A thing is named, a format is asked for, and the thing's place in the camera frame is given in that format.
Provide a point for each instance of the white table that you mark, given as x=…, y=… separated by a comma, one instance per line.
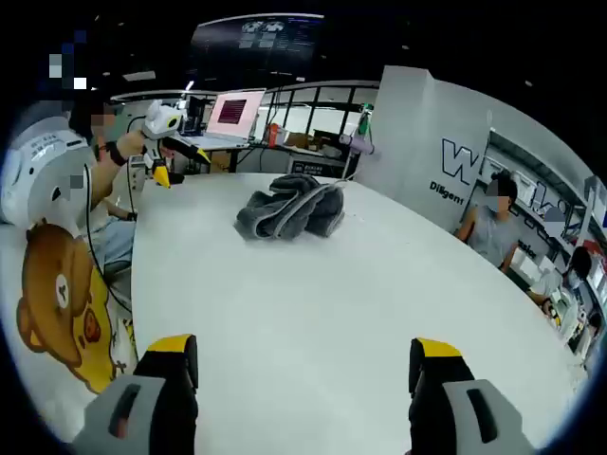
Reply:
x=308, y=294

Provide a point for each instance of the person's left hand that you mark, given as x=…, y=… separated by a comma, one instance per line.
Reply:
x=134, y=146

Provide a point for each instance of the purple rolled mat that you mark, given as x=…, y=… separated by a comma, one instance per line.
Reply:
x=358, y=143

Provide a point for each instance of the metal shelf rack with bins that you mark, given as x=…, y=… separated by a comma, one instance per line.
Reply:
x=526, y=185

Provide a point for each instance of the black wristband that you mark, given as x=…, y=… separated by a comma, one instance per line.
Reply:
x=116, y=154

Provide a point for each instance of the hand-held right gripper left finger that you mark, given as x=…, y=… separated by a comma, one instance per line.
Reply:
x=142, y=407

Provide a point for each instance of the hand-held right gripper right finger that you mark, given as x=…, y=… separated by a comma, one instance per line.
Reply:
x=455, y=412

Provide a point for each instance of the grey towel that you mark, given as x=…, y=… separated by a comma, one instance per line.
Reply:
x=289, y=208

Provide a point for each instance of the black labelled cabinet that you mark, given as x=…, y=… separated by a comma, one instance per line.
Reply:
x=318, y=168

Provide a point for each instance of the orange container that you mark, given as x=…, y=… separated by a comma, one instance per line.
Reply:
x=276, y=135

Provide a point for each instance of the dark wall display screen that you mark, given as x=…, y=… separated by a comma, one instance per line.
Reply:
x=256, y=42

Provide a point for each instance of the cardboard box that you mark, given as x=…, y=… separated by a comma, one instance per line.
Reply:
x=299, y=140

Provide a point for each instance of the black framed glass partition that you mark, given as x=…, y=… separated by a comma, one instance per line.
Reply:
x=313, y=102

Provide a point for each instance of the white chest device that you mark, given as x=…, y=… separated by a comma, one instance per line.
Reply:
x=33, y=180

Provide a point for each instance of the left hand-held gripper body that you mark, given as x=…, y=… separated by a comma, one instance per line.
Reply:
x=159, y=123

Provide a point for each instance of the operator in white and yellow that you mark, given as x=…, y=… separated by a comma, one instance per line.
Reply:
x=52, y=294

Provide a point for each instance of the computer monitor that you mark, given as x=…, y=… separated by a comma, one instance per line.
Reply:
x=234, y=114

